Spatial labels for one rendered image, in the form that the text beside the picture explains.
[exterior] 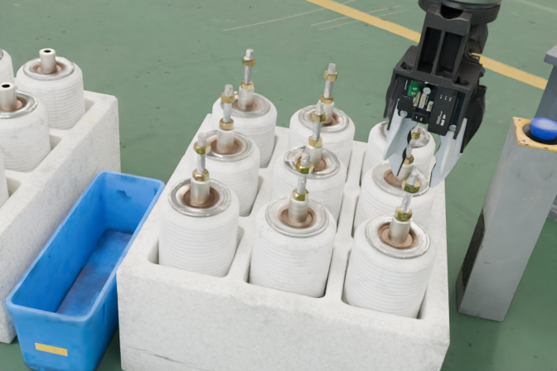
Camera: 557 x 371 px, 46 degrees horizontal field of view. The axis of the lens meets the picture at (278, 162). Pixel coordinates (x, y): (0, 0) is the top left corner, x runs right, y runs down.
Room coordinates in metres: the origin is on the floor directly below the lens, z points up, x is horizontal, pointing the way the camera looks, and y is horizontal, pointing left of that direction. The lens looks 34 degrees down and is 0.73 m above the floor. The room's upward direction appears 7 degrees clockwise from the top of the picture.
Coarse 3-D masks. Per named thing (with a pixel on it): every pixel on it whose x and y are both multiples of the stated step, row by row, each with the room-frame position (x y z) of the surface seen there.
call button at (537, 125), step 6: (534, 120) 0.77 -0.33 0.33; (540, 120) 0.77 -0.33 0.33; (546, 120) 0.77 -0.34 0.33; (552, 120) 0.77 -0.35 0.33; (534, 126) 0.75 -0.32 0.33; (540, 126) 0.75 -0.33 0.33; (546, 126) 0.75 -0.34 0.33; (552, 126) 0.76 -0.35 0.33; (534, 132) 0.75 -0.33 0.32; (540, 132) 0.74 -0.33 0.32; (546, 132) 0.74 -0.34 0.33; (552, 132) 0.74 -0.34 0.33; (546, 138) 0.74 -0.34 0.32; (552, 138) 0.75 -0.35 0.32
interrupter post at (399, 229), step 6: (396, 222) 0.58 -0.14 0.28; (402, 222) 0.58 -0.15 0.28; (408, 222) 0.58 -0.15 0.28; (390, 228) 0.59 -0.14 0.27; (396, 228) 0.58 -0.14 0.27; (402, 228) 0.58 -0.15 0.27; (408, 228) 0.58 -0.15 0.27; (390, 234) 0.58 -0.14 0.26; (396, 234) 0.58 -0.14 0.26; (402, 234) 0.58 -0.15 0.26; (390, 240) 0.58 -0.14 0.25; (396, 240) 0.58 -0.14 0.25; (402, 240) 0.58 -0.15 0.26
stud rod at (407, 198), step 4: (412, 172) 0.59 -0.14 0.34; (416, 172) 0.59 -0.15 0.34; (412, 176) 0.58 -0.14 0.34; (416, 176) 0.59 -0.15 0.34; (408, 180) 0.59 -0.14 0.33; (412, 180) 0.58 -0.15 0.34; (416, 180) 0.59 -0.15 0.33; (412, 184) 0.59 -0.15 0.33; (404, 192) 0.59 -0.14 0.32; (404, 196) 0.59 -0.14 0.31; (408, 196) 0.58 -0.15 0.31; (412, 196) 0.59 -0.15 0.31; (404, 200) 0.59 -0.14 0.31; (408, 200) 0.59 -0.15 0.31; (404, 204) 0.59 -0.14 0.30; (408, 204) 0.59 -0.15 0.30; (400, 208) 0.59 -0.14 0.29; (404, 208) 0.59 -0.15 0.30; (408, 208) 0.59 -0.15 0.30; (404, 212) 0.59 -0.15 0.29
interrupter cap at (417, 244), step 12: (384, 216) 0.62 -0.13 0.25; (372, 228) 0.60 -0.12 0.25; (384, 228) 0.60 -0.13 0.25; (420, 228) 0.61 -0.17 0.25; (372, 240) 0.57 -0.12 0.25; (384, 240) 0.58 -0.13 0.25; (408, 240) 0.59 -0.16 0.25; (420, 240) 0.58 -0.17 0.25; (384, 252) 0.56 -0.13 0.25; (396, 252) 0.56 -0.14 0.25; (408, 252) 0.56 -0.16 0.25; (420, 252) 0.56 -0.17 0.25
